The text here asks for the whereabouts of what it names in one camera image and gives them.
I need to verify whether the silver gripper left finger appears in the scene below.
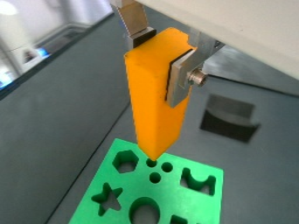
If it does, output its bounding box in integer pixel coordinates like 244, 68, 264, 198
110, 0, 156, 49

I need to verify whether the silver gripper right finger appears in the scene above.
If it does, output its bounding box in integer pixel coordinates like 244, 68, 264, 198
166, 29, 226, 108

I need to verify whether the yellow rectangular block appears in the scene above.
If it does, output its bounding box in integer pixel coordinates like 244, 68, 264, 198
124, 28, 192, 160

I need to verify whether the black curved fixture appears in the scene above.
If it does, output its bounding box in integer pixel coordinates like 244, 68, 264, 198
200, 94, 260, 143

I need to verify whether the green shape sorter board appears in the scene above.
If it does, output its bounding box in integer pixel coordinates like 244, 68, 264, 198
70, 139, 224, 224

